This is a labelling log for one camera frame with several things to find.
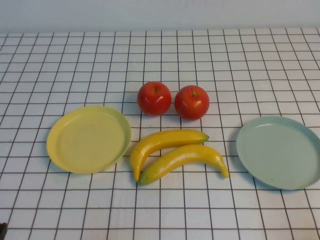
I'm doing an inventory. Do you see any yellow banana dark tip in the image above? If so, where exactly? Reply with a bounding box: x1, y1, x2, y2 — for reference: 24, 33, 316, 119
129, 128, 210, 183

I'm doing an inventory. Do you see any red apple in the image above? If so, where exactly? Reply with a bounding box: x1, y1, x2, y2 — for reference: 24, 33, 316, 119
174, 85, 211, 121
136, 81, 173, 117

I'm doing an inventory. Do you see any yellow banana green end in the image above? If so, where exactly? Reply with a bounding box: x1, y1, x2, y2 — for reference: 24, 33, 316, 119
138, 144, 230, 186

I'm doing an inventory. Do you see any yellow round plate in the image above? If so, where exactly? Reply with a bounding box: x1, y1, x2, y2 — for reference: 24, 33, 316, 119
46, 105, 132, 175

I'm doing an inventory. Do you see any light blue round plate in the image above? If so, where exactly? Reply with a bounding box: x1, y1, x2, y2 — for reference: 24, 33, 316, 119
236, 115, 320, 191

